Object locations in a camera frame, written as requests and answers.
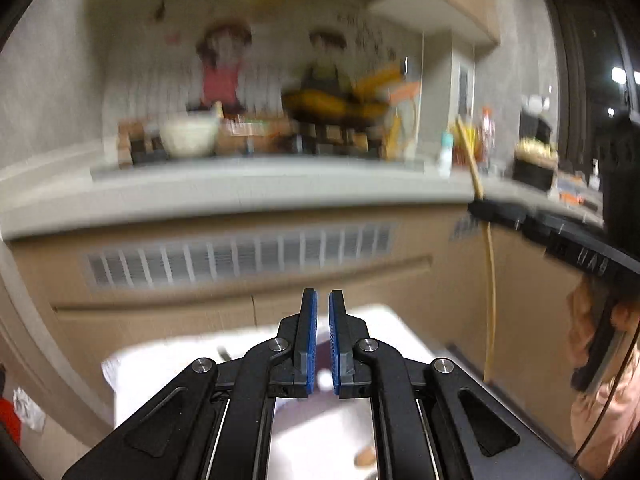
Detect person's right hand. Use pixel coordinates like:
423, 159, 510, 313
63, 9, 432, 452
567, 277, 640, 478

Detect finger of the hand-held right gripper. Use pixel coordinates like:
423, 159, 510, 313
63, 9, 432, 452
466, 198, 549, 256

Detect white bowl with pestle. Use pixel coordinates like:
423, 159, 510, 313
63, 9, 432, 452
159, 105, 222, 157

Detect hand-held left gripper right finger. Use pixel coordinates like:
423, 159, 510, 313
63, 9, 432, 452
327, 289, 581, 480

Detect black pot cream contents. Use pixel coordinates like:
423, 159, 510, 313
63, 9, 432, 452
512, 137, 558, 191

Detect glass pot lid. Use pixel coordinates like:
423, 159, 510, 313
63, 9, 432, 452
385, 95, 422, 161

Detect dark window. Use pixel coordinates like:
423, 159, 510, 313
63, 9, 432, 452
545, 0, 640, 161

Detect wooden chopstick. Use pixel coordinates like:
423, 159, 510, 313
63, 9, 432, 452
455, 114, 498, 383

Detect small teal cup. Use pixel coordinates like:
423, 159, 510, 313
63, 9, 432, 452
436, 132, 454, 178

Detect white lace tablecloth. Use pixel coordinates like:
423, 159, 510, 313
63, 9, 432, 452
102, 302, 451, 480

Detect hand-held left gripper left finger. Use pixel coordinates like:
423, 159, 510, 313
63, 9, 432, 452
62, 287, 318, 480

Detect long grey vent grille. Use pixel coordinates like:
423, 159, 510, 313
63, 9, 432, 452
85, 222, 396, 291

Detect pale stone kitchen countertop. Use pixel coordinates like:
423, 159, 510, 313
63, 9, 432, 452
0, 152, 611, 242

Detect wooden kitchen cabinet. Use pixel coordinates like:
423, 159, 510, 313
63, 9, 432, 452
0, 195, 601, 461

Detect black wok yellow handle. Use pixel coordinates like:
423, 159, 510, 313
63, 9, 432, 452
282, 67, 407, 122

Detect clear bottle orange cap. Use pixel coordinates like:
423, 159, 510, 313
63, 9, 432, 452
477, 107, 498, 171

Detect cartoon man wall sticker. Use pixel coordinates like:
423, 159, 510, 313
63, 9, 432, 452
300, 30, 351, 96

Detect cartoon woman wall sticker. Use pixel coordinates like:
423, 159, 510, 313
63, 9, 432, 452
195, 19, 253, 111

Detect black utensil rack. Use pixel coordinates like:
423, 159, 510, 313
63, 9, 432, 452
520, 95, 553, 142

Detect black gas stove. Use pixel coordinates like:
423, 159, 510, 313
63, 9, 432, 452
117, 117, 391, 167

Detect wooden wall cabinet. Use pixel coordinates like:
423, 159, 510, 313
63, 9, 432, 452
367, 0, 501, 46

